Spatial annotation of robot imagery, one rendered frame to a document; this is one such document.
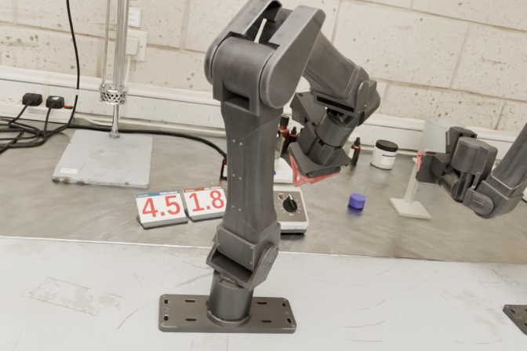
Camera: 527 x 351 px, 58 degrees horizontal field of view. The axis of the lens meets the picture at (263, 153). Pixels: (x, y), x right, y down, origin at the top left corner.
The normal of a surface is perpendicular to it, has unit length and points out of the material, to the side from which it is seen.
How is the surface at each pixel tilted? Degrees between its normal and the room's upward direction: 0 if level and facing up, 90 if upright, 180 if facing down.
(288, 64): 90
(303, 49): 90
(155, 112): 90
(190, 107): 90
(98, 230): 0
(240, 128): 104
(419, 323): 0
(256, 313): 0
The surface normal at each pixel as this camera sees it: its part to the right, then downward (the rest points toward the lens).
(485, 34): 0.18, 0.38
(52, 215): 0.18, -0.92
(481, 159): -0.79, 0.08
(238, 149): -0.60, 0.41
